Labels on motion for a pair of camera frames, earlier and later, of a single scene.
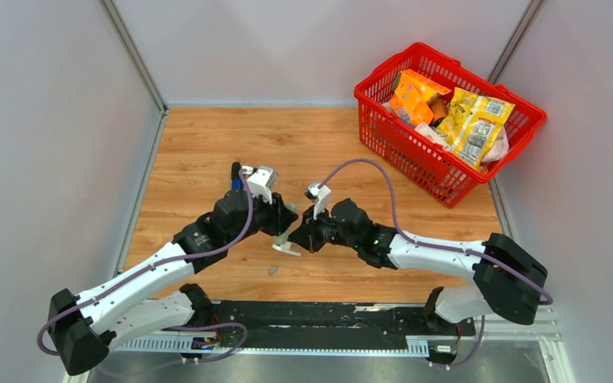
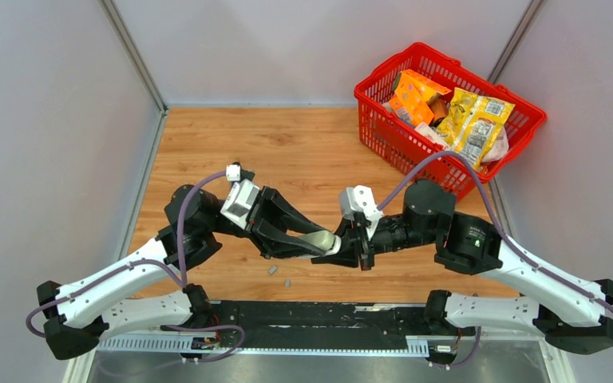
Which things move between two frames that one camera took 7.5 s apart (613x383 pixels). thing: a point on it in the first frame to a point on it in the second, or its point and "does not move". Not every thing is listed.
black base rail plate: [326, 325] does not move
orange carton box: [413, 92] does not move
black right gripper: [306, 236] to [353, 240]
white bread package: [432, 133] does not move
